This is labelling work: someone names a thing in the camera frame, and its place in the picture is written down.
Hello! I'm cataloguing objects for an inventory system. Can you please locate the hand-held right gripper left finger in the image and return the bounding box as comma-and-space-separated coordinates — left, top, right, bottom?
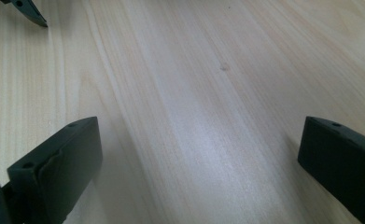
7, 116, 104, 224

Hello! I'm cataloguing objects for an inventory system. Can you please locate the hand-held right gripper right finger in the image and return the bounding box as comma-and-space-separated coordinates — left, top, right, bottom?
297, 116, 365, 224

